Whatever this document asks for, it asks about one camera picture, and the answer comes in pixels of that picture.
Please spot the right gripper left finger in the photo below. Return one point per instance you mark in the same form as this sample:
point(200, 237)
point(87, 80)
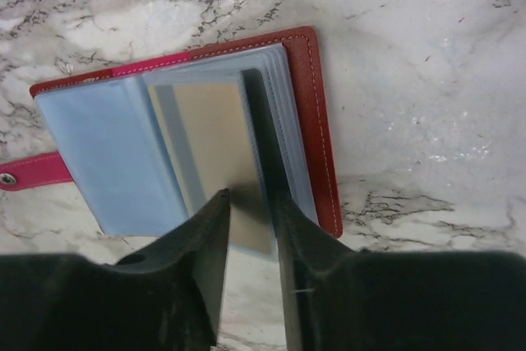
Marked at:
point(165, 296)

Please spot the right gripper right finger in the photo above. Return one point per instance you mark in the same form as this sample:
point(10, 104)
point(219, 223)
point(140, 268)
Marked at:
point(336, 298)

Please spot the red leather card holder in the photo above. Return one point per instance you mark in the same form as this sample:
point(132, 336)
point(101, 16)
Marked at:
point(149, 143)

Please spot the gold credit card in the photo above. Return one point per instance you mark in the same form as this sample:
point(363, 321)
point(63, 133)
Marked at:
point(211, 146)

